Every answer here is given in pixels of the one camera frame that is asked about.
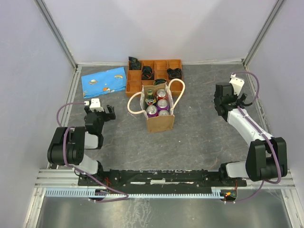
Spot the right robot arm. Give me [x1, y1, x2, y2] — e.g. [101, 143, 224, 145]
[214, 83, 287, 186]

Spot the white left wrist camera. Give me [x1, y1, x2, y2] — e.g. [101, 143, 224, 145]
[89, 98, 104, 112]

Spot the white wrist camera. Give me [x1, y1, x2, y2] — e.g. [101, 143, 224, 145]
[229, 73, 245, 95]
[89, 98, 104, 112]

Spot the blue patterned cloth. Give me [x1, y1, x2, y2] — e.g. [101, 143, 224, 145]
[81, 67, 127, 99]

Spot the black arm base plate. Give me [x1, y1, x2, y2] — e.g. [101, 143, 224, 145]
[78, 170, 247, 195]

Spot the red soda can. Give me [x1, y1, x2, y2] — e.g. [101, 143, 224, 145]
[158, 110, 170, 116]
[155, 89, 167, 101]

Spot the purple soda can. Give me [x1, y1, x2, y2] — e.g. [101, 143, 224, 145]
[146, 105, 158, 118]
[156, 99, 170, 111]

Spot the dark rolled fabric behind bag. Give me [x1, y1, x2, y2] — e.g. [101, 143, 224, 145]
[153, 78, 167, 86]

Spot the black rolled band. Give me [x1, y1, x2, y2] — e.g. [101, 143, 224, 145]
[167, 68, 183, 80]
[142, 66, 154, 80]

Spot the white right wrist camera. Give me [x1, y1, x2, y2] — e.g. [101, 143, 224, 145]
[229, 73, 245, 95]

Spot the brown canvas bag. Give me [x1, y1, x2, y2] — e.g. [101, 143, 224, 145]
[127, 79, 185, 133]

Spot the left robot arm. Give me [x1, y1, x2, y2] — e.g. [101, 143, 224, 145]
[47, 105, 116, 185]

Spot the green glass bottle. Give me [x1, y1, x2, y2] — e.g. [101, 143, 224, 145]
[145, 89, 156, 109]

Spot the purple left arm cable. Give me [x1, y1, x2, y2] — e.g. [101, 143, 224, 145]
[56, 101, 130, 203]

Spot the dark patterned rolled fabric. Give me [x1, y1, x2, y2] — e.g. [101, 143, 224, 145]
[128, 57, 142, 70]

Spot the black rolled band left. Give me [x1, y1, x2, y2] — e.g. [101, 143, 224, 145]
[142, 66, 154, 80]

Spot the black rolled band right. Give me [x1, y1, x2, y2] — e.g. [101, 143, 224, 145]
[167, 68, 183, 80]

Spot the orange compartment tray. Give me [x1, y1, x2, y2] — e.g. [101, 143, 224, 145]
[125, 59, 184, 97]

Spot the light blue cable duct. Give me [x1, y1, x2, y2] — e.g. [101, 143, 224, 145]
[45, 188, 224, 200]

